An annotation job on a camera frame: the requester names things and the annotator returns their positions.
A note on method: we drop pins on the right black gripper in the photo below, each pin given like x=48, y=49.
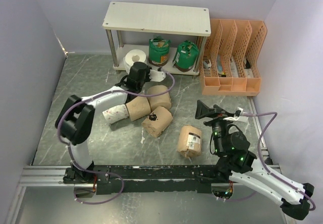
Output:
x=203, y=111

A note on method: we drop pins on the green roll with brown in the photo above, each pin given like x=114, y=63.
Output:
x=185, y=56

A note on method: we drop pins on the green torn roll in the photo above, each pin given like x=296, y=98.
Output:
x=158, y=53

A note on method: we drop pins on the white dotted paper roll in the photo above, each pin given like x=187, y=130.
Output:
x=133, y=56

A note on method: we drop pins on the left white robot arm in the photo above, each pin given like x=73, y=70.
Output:
x=76, y=118

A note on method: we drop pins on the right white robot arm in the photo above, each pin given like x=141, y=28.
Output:
x=238, y=164

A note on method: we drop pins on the white two-tier shelf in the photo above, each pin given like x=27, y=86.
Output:
x=156, y=19

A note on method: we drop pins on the tan roll with label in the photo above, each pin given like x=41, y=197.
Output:
x=190, y=141

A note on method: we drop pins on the tan paper roll back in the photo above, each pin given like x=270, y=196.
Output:
x=161, y=100

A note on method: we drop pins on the tan paper roll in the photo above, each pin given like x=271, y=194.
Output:
x=161, y=100
x=138, y=108

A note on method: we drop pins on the tan roll with black mark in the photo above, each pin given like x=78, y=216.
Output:
x=157, y=121

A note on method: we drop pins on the orange plastic file organizer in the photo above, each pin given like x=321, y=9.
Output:
x=229, y=64

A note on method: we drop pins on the tan paper roll left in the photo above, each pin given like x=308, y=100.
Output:
x=138, y=108

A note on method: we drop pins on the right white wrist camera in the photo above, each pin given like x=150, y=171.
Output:
x=238, y=116

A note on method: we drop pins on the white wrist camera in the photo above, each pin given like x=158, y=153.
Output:
x=238, y=116
x=157, y=75

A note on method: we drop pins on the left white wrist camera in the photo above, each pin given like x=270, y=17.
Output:
x=157, y=75

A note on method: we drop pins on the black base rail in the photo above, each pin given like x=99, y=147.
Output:
x=145, y=179

